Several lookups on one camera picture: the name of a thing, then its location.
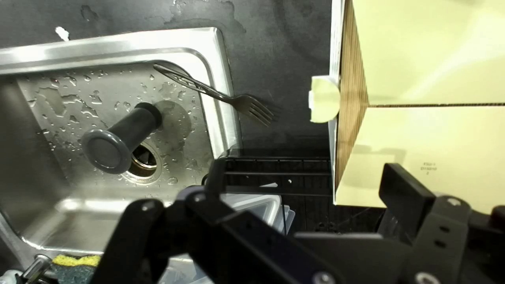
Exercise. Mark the metal fork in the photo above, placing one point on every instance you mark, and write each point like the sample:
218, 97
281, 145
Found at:
245, 104

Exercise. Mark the stainless steel sink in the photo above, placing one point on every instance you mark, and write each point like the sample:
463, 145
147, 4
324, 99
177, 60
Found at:
90, 124

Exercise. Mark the white Chemex filter box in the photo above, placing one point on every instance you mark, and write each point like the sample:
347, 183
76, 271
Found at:
417, 82

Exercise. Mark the black dish drying rack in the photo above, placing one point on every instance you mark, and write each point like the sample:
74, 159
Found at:
302, 180

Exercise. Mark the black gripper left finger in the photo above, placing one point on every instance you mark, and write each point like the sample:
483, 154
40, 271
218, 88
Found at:
229, 246

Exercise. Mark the yellow green sponge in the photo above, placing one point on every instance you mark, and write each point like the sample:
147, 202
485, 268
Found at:
76, 260

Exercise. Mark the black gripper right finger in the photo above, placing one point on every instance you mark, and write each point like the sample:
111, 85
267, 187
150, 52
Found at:
450, 239

